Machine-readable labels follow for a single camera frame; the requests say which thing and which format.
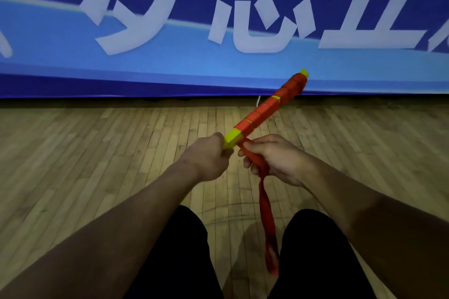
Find person's right forearm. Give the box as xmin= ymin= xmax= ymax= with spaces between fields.
xmin=302 ymin=160 xmax=449 ymax=299

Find person's right leg black trousers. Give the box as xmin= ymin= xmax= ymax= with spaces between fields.
xmin=267 ymin=208 xmax=378 ymax=299

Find person's left hand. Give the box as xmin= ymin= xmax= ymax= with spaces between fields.
xmin=178 ymin=132 xmax=234 ymax=184

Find person's left leg black trousers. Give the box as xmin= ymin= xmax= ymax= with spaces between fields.
xmin=123 ymin=205 xmax=225 ymax=299

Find red stick with yellow ends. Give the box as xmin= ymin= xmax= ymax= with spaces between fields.
xmin=223 ymin=68 xmax=309 ymax=150

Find person's right hand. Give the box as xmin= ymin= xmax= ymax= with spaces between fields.
xmin=237 ymin=134 xmax=311 ymax=188

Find person's leg black trousers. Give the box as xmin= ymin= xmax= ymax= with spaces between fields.
xmin=123 ymin=205 xmax=225 ymax=299
xmin=267 ymin=208 xmax=378 ymax=299

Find red fabric ribbon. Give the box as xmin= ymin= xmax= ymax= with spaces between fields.
xmin=239 ymin=138 xmax=280 ymax=277

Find blue banner with white characters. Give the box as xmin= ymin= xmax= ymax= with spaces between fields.
xmin=0 ymin=0 xmax=449 ymax=99

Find person's left forearm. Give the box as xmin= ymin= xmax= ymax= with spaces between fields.
xmin=0 ymin=161 xmax=202 ymax=299

